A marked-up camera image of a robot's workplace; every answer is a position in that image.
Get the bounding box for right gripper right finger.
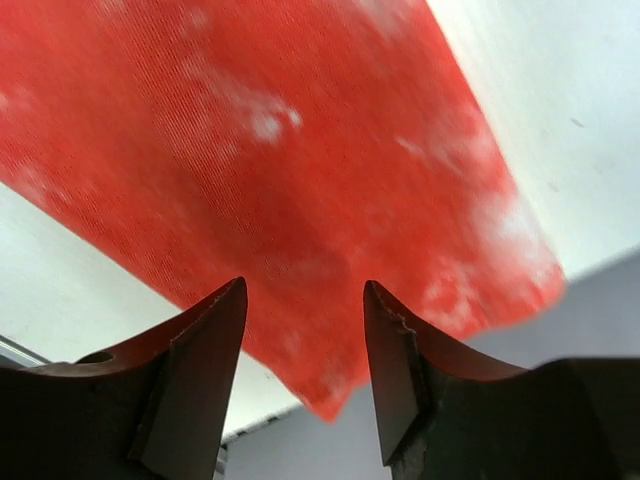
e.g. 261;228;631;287
363;281;639;479

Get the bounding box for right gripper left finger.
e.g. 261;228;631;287
1;278;248;479

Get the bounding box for red tie-dye trousers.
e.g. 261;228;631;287
1;1;565;421

